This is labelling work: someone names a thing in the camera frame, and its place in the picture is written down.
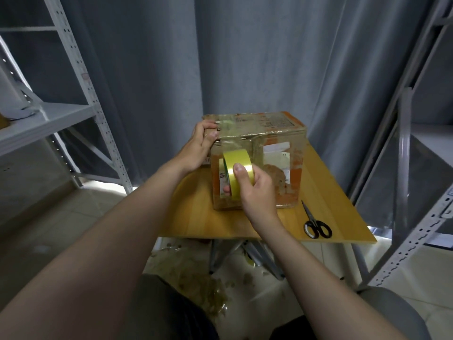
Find grey metal shelf unit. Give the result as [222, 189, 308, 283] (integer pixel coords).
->
[0, 0, 134, 196]
[347, 0, 453, 288]

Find person's right forearm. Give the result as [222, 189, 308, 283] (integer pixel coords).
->
[256, 219, 408, 340]

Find person's right leg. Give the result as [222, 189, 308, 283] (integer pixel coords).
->
[270, 287, 433, 340]

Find person's left forearm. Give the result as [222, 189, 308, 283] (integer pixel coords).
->
[0, 162, 188, 340]

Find person's right hand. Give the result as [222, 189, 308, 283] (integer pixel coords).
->
[222, 162, 281, 230]

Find grey curtain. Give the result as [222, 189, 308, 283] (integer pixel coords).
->
[0, 0, 453, 188]

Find black-handled scissors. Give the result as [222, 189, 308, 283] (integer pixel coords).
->
[301, 199, 334, 240]

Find large orange print cardboard box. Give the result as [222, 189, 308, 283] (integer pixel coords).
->
[201, 111, 309, 211]

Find tape scraps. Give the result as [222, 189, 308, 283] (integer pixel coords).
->
[145, 240, 231, 316]

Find yellow tape roll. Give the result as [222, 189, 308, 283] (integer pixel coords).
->
[221, 148, 256, 203]

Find person's left hand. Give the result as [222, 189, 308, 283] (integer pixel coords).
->
[166, 120, 222, 176]

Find yellow wooden table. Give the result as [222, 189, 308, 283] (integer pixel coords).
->
[157, 148, 378, 281]

